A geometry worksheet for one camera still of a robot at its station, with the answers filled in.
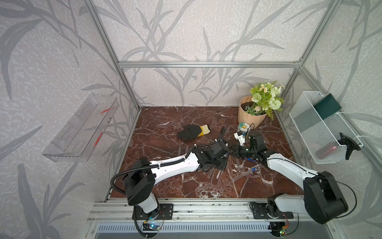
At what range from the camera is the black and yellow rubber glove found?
3.41 ft

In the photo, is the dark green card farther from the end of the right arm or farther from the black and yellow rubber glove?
the black and yellow rubber glove

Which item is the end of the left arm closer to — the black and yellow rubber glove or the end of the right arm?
the end of the right arm

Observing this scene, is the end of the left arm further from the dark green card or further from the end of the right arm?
the dark green card
